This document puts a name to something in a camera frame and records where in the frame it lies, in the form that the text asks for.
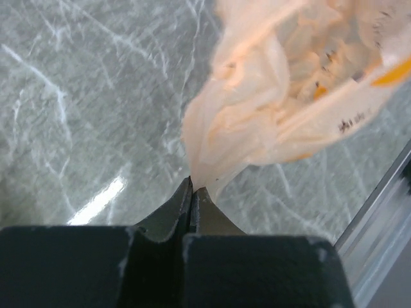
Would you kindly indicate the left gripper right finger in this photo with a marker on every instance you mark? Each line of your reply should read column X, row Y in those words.
column 224, row 267

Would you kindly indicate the translucent orange plastic bag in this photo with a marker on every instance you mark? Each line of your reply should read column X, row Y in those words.
column 289, row 78

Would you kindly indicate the aluminium table edge rail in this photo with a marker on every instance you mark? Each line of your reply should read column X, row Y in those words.
column 379, row 232

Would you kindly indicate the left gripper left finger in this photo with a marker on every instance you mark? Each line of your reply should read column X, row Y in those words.
column 98, row 266

